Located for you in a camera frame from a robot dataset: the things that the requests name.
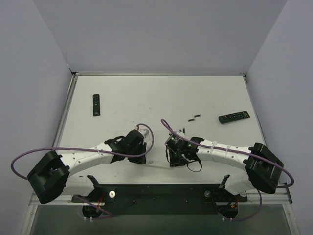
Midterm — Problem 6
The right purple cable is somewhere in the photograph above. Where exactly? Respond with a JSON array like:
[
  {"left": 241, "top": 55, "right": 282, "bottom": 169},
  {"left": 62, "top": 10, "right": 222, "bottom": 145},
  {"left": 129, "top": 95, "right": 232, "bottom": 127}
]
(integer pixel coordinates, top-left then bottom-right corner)
[{"left": 160, "top": 119, "right": 295, "bottom": 188}]

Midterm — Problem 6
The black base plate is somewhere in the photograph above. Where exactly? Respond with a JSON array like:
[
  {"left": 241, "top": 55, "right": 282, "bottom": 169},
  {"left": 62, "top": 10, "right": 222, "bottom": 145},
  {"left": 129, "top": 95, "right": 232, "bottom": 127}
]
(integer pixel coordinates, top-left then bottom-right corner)
[{"left": 82, "top": 184, "right": 247, "bottom": 218}]

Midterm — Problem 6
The aluminium frame rail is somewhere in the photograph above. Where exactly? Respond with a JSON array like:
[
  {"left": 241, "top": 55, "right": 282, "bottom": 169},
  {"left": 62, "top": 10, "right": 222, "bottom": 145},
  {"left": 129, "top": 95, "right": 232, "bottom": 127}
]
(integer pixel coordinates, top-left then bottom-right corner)
[{"left": 31, "top": 184, "right": 292, "bottom": 205}]

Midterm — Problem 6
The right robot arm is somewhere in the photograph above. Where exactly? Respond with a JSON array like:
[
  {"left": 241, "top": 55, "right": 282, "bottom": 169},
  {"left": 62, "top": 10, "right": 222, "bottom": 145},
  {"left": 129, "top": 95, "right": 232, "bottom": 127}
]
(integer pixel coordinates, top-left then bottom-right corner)
[{"left": 165, "top": 134, "right": 283, "bottom": 195}]

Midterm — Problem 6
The wide black remote control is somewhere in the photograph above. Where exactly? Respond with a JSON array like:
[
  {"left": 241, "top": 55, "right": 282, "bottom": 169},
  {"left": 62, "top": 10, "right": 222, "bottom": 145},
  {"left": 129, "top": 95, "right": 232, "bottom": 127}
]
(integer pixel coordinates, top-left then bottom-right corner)
[{"left": 218, "top": 111, "right": 250, "bottom": 124}]

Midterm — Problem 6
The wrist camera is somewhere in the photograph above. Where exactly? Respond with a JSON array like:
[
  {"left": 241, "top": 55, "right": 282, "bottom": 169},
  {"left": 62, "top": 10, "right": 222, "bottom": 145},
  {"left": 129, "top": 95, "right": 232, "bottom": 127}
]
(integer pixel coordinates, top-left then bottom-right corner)
[
  {"left": 172, "top": 129, "right": 185, "bottom": 137},
  {"left": 139, "top": 129, "right": 149, "bottom": 138}
]

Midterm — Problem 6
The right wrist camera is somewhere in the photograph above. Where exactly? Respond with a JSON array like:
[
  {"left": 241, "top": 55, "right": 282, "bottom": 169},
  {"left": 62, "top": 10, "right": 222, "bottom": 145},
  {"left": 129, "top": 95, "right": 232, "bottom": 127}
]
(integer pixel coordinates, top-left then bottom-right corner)
[{"left": 172, "top": 129, "right": 185, "bottom": 137}]

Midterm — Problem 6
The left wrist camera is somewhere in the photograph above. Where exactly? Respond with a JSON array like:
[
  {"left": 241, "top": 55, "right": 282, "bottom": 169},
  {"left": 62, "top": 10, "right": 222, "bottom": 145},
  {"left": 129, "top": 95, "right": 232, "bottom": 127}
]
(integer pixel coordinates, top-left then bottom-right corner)
[{"left": 139, "top": 129, "right": 149, "bottom": 138}]

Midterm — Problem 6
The slim black remote control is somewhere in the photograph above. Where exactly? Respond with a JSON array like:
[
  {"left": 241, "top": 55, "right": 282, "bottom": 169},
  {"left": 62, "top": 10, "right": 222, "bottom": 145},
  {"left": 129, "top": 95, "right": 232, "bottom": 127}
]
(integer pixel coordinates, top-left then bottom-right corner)
[{"left": 92, "top": 94, "right": 101, "bottom": 117}]

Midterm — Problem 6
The white remote control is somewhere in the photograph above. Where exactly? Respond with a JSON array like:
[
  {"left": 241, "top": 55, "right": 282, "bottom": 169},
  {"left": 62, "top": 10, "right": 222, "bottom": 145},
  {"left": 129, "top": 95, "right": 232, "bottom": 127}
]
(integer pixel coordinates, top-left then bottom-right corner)
[{"left": 145, "top": 160, "right": 171, "bottom": 169}]

